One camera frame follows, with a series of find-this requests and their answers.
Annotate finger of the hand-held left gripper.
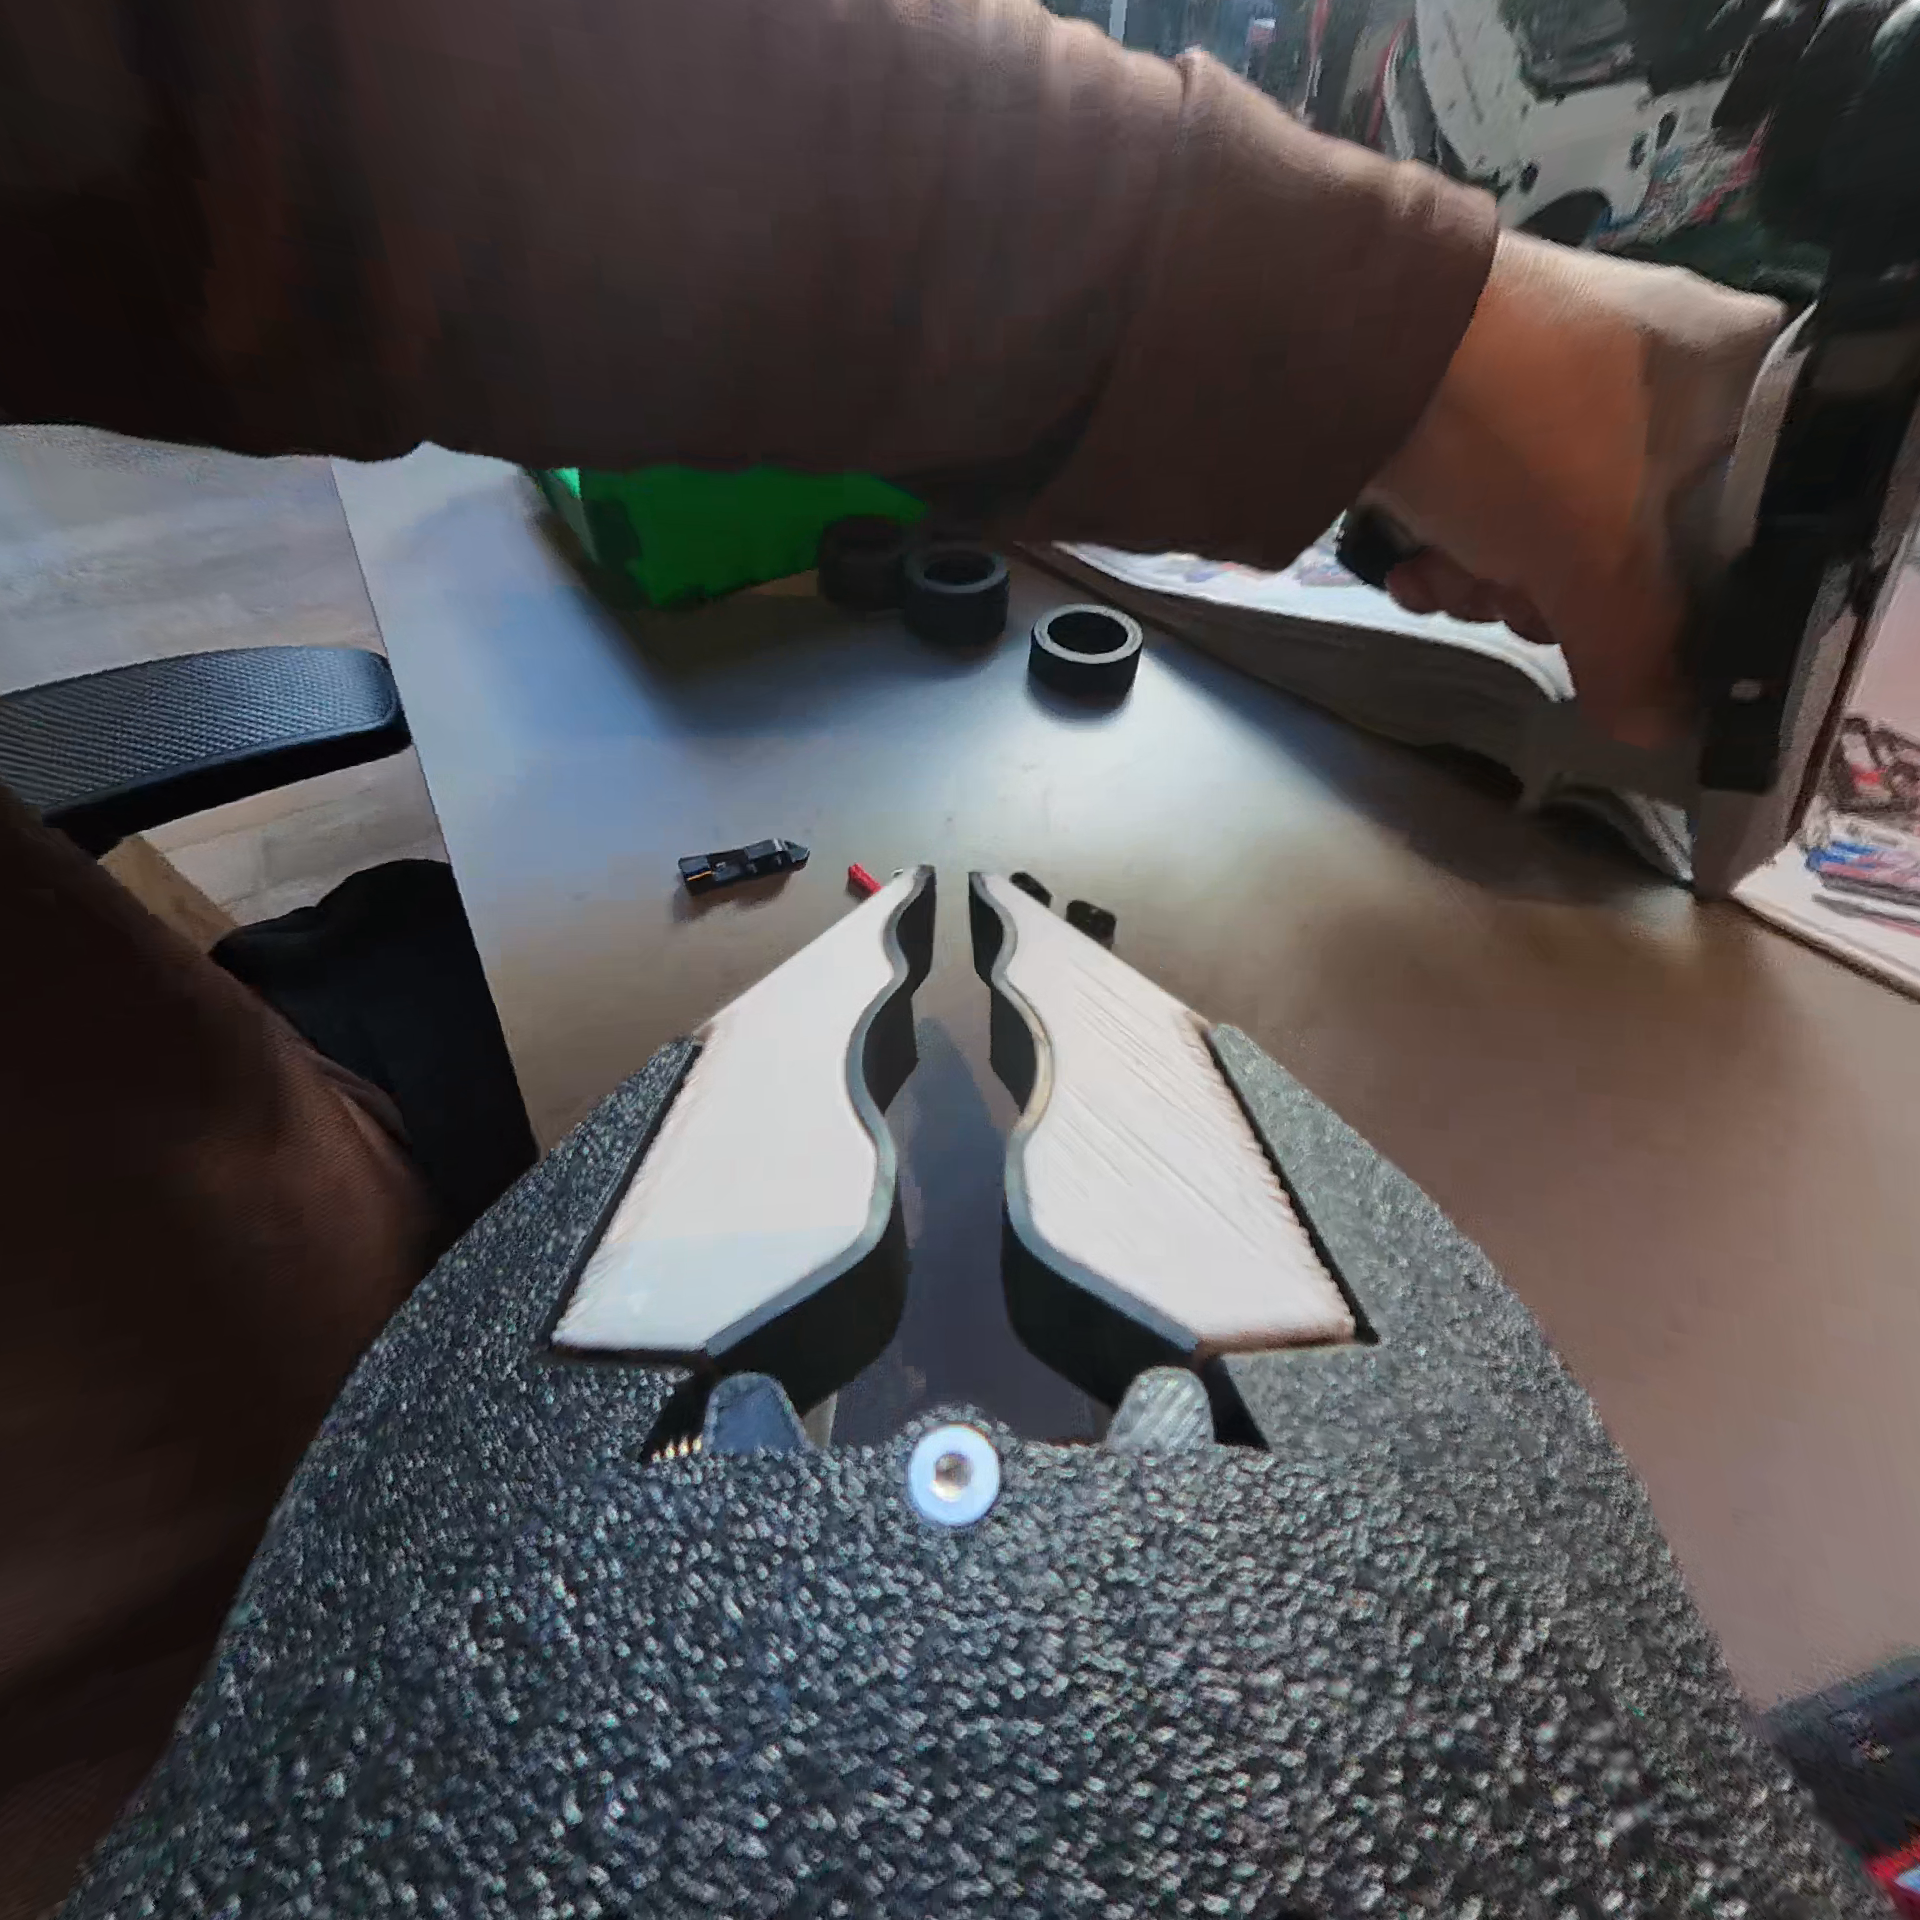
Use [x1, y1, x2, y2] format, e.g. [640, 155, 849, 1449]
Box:
[1692, 448, 1920, 905]

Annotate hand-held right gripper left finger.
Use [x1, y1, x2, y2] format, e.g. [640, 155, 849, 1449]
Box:
[545, 863, 940, 1415]

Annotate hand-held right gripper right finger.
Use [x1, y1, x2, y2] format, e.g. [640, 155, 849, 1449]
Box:
[966, 871, 1365, 1419]

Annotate black long panel piece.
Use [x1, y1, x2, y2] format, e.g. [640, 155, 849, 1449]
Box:
[679, 839, 812, 895]

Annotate instruction booklet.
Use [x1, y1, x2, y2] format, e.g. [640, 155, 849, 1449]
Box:
[1036, 515, 1920, 998]

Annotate green plastic bin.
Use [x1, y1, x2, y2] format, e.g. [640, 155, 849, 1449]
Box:
[532, 462, 932, 607]

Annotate person's left forearm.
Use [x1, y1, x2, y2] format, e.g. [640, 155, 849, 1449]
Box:
[0, 0, 1504, 578]

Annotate person's left hand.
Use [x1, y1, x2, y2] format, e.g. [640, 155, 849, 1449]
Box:
[1342, 227, 1793, 759]

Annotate toy car set box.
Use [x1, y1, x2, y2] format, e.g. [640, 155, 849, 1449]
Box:
[1049, 0, 1840, 301]

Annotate black rubber tyre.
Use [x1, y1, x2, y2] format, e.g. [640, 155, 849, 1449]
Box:
[816, 515, 920, 615]
[901, 543, 1009, 648]
[1029, 602, 1145, 702]

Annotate black chair armrest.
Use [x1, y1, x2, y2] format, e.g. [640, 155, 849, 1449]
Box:
[0, 647, 414, 856]

